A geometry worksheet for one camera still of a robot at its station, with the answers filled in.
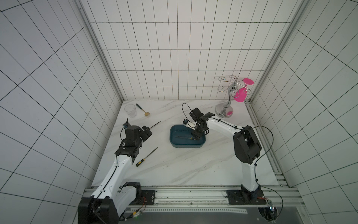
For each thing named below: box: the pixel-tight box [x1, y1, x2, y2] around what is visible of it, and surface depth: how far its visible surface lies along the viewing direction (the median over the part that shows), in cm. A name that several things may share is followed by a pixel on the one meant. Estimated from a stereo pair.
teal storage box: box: [169, 124, 207, 148], surface depth 96 cm
